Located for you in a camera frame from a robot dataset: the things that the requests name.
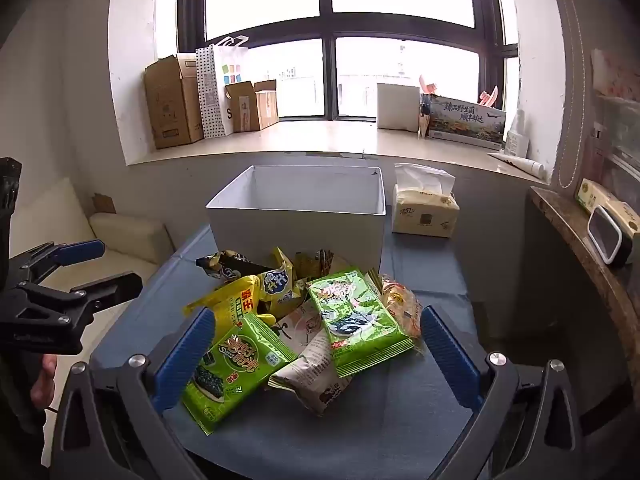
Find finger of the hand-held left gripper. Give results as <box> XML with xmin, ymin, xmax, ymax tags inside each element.
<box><xmin>0</xmin><ymin>271</ymin><xmax>144</xmax><ymax>356</ymax></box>
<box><xmin>7</xmin><ymin>239</ymin><xmax>107</xmax><ymax>286</ymax></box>

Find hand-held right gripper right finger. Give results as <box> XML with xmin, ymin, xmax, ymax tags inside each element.
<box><xmin>420</xmin><ymin>305</ymin><xmax>586</xmax><ymax>480</ymax></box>

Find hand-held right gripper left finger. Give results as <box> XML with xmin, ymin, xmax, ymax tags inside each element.
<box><xmin>50</xmin><ymin>307</ymin><xmax>217</xmax><ymax>480</ymax></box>

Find green seaweed packet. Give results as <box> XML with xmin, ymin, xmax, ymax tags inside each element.
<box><xmin>180</xmin><ymin>312</ymin><xmax>299</xmax><ymax>436</ymax></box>
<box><xmin>306</xmin><ymin>267</ymin><xmax>417</xmax><ymax>378</ymax></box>

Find white storage box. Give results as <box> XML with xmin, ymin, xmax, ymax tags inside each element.
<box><xmin>205</xmin><ymin>164</ymin><xmax>388</xmax><ymax>273</ymax></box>

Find person's left hand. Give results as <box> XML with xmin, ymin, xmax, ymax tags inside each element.
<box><xmin>29</xmin><ymin>354</ymin><xmax>57</xmax><ymax>407</ymax></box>

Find white sofa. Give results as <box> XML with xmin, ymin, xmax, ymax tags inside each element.
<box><xmin>10</xmin><ymin>177</ymin><xmax>176</xmax><ymax>271</ymax></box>

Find clear orange bread packet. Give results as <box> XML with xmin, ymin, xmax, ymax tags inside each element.
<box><xmin>367</xmin><ymin>270</ymin><xmax>426</xmax><ymax>356</ymax></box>

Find black gold snack packet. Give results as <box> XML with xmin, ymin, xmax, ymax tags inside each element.
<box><xmin>196</xmin><ymin>250</ymin><xmax>273</xmax><ymax>281</ymax></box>

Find yellow blue snack packet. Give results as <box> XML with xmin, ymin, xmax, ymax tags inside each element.
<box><xmin>260</xmin><ymin>246</ymin><xmax>311</xmax><ymax>318</ymax></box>

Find blue tablecloth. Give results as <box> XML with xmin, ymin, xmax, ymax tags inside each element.
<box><xmin>90</xmin><ymin>225</ymin><xmax>486</xmax><ymax>480</ymax></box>

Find beige snack packet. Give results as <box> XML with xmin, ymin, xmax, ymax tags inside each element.
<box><xmin>267</xmin><ymin>327</ymin><xmax>358</xmax><ymax>417</ymax></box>

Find yellow tissue pack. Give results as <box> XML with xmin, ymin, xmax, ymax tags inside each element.
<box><xmin>391</xmin><ymin>162</ymin><xmax>461</xmax><ymax>238</ymax></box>

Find olive small snack packets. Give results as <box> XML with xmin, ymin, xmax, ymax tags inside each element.
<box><xmin>295</xmin><ymin>249</ymin><xmax>336</xmax><ymax>281</ymax></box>

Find large cardboard box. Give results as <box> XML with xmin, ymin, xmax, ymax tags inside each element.
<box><xmin>144</xmin><ymin>54</ymin><xmax>205</xmax><ymax>150</ymax></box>

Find brown stone shelf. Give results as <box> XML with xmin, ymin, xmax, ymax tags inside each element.
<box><xmin>530</xmin><ymin>186</ymin><xmax>640</xmax><ymax>361</ymax></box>

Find black white device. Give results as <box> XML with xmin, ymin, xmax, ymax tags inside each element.
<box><xmin>586</xmin><ymin>205</ymin><xmax>636</xmax><ymax>266</ymax></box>

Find white tube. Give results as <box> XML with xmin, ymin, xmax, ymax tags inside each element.
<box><xmin>487</xmin><ymin>151</ymin><xmax>546</xmax><ymax>178</ymax></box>

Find small open cardboard box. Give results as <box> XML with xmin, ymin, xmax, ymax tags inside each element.
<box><xmin>224</xmin><ymin>79</ymin><xmax>281</xmax><ymax>133</ymax></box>

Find green white carton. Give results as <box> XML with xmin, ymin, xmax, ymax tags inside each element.
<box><xmin>575</xmin><ymin>177</ymin><xmax>640</xmax><ymax>241</ymax></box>

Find white bottle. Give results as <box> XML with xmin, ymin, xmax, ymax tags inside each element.
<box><xmin>505</xmin><ymin>112</ymin><xmax>530</xmax><ymax>157</ymax></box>

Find landscape printed gift box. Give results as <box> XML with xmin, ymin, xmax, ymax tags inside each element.
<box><xmin>419</xmin><ymin>94</ymin><xmax>507</xmax><ymax>151</ymax></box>

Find white paper bag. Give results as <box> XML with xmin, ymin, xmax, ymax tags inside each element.
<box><xmin>212</xmin><ymin>35</ymin><xmax>251</xmax><ymax>136</ymax></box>

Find plain white box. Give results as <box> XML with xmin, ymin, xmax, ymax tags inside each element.
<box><xmin>376</xmin><ymin>81</ymin><xmax>422</xmax><ymax>132</ymax></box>

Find grey stitched curtain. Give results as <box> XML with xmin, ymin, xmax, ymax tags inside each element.
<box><xmin>545</xmin><ymin>0</ymin><xmax>597</xmax><ymax>188</ymax></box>

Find pink white packet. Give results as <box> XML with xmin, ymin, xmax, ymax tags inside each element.
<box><xmin>592</xmin><ymin>49</ymin><xmax>640</xmax><ymax>101</ymax></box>

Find black framed window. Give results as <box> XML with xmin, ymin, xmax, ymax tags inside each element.
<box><xmin>177</xmin><ymin>0</ymin><xmax>521</xmax><ymax>123</ymax></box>

